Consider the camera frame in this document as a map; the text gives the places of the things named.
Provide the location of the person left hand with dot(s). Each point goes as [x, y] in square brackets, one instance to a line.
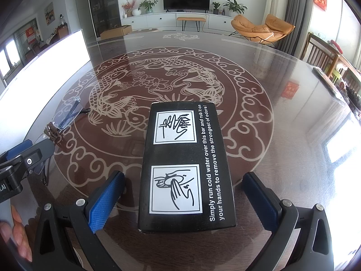
[18, 233]

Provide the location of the wooden dining chair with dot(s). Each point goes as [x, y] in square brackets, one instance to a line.
[319, 53]

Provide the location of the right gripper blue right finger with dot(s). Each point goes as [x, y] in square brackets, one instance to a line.
[313, 248]

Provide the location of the cardboard box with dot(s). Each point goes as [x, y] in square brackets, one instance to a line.
[116, 32]

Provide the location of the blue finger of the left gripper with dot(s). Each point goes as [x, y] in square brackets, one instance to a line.
[15, 151]

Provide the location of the black remote control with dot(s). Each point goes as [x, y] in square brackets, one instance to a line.
[328, 84]

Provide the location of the green plant left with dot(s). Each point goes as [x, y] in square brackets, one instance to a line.
[148, 5]

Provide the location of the dark glass cabinet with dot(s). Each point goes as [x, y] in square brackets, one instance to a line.
[105, 15]

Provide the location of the orange lounge chair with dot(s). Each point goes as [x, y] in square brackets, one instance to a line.
[273, 29]

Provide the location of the white tv cabinet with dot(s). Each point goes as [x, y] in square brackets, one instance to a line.
[181, 21]

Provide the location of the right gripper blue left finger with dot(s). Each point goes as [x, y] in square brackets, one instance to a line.
[53, 248]

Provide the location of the black soap bar box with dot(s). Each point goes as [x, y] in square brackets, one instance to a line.
[185, 180]

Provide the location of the framed wall picture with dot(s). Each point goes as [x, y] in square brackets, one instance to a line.
[49, 13]

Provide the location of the red flowers white vase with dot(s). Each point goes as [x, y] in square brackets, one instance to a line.
[130, 9]

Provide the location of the green potted plant right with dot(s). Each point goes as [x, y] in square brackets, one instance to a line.
[235, 8]

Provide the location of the grey curtain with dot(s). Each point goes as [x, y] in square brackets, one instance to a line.
[298, 13]

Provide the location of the small potted plant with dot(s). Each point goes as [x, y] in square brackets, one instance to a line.
[216, 6]

